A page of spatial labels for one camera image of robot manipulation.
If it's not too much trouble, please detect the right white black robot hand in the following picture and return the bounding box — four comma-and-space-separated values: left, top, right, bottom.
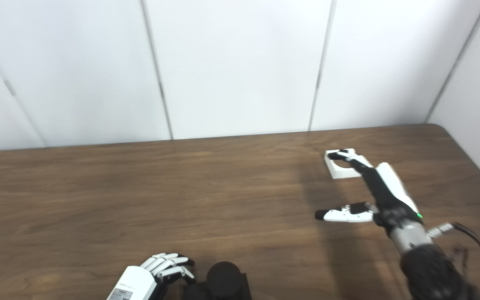
315, 149, 425, 234

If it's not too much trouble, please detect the white square piece with hole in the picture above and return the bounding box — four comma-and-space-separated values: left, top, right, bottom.
324, 148, 374, 180

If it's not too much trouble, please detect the black peg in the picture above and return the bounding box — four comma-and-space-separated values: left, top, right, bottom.
182, 261, 253, 300

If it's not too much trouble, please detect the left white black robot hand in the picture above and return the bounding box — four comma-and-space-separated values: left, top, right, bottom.
107, 252, 196, 300

